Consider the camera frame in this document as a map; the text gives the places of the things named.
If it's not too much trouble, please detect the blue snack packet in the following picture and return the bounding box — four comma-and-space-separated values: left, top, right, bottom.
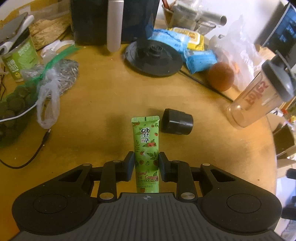
149, 29, 190, 53

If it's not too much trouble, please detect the blue wet wipes pack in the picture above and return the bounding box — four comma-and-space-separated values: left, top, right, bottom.
184, 50, 218, 74

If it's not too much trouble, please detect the green hand cream tube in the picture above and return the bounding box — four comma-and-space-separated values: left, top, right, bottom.
132, 116, 159, 193

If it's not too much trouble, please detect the clear plastic bag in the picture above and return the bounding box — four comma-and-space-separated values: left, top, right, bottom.
208, 16, 264, 91

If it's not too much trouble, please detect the green net bag of nuts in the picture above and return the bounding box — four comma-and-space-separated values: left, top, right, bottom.
1, 80, 38, 147

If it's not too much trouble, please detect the orange fruit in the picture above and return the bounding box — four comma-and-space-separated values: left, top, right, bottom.
206, 62, 235, 92

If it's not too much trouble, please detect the dark blue air fryer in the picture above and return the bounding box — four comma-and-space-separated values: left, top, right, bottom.
70, 0, 159, 52

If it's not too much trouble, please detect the container with foil roll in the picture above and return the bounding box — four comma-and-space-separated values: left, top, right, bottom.
162, 1, 227, 35

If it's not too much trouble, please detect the small black cylinder cap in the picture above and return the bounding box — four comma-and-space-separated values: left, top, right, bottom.
161, 108, 194, 135

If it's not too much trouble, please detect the white charging cable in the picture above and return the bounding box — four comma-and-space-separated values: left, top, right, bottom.
0, 102, 39, 123

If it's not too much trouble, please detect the clear bag of seeds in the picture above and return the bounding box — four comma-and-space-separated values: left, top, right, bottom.
21, 45, 79, 129

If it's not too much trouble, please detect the clear shaker bottle grey lid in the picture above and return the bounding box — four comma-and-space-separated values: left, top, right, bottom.
226, 52, 295, 128

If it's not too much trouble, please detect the wall monitor screen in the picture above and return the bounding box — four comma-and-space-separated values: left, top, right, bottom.
254, 2, 295, 56

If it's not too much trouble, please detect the yellow snack packet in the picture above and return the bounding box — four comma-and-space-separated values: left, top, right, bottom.
168, 27, 205, 51

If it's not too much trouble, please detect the cardboard box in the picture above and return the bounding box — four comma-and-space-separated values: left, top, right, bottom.
267, 113, 295, 169

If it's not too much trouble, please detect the black audio cable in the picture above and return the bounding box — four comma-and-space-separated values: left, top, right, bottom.
0, 128, 52, 170

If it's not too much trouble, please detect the black kettle base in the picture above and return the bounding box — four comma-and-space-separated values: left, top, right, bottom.
125, 40, 183, 77

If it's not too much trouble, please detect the bag of flatbread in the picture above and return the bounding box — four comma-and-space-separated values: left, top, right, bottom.
29, 15, 71, 51

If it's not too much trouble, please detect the green label can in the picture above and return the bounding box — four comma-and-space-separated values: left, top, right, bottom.
1, 28, 40, 82

